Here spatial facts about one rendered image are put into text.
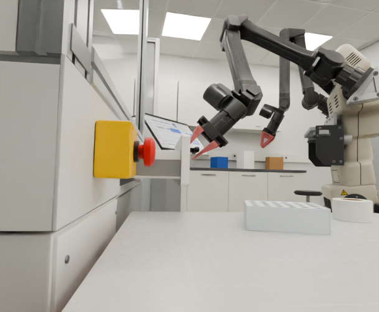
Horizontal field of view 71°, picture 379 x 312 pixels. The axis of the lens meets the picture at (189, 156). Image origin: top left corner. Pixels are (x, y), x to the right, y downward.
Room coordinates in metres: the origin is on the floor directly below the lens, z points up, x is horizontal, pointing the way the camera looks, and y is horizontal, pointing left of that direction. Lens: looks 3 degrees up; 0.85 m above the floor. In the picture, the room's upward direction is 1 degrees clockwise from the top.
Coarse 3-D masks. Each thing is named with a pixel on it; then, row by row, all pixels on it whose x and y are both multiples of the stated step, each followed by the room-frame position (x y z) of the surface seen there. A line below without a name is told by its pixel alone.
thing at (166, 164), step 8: (160, 152) 0.57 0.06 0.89; (168, 152) 0.57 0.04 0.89; (176, 152) 0.57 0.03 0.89; (160, 160) 0.56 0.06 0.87; (168, 160) 0.56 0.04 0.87; (176, 160) 0.57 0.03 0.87; (136, 168) 0.56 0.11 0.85; (144, 168) 0.56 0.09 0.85; (152, 168) 0.56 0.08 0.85; (160, 168) 0.56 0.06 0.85; (168, 168) 0.56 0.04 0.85; (176, 168) 0.57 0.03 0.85; (136, 176) 0.56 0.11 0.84; (144, 176) 0.56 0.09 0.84; (152, 176) 0.56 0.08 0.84; (160, 176) 0.57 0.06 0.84; (168, 176) 0.57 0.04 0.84; (176, 176) 0.57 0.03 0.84
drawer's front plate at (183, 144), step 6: (180, 138) 0.59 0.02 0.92; (186, 138) 0.55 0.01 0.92; (180, 144) 0.59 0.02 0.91; (186, 144) 0.55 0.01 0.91; (186, 150) 0.55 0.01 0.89; (186, 156) 0.55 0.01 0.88; (186, 162) 0.55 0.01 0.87; (180, 168) 0.57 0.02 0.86; (186, 168) 0.55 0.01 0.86; (180, 174) 0.57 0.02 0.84; (186, 174) 0.55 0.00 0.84; (174, 180) 0.81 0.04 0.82; (180, 180) 0.56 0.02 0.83; (186, 180) 0.55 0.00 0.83
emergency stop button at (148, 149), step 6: (150, 138) 0.35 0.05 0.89; (144, 144) 0.34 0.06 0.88; (150, 144) 0.34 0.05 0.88; (138, 150) 0.35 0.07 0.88; (144, 150) 0.34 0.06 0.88; (150, 150) 0.34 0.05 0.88; (138, 156) 0.35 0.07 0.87; (144, 156) 0.34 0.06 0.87; (150, 156) 0.34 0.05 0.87; (144, 162) 0.35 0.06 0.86; (150, 162) 0.35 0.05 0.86
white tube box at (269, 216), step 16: (256, 208) 0.42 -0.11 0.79; (272, 208) 0.41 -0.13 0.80; (288, 208) 0.41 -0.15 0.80; (304, 208) 0.41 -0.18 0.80; (320, 208) 0.42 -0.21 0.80; (256, 224) 0.42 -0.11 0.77; (272, 224) 0.41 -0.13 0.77; (288, 224) 0.41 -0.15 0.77; (304, 224) 0.41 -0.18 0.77; (320, 224) 0.40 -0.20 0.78
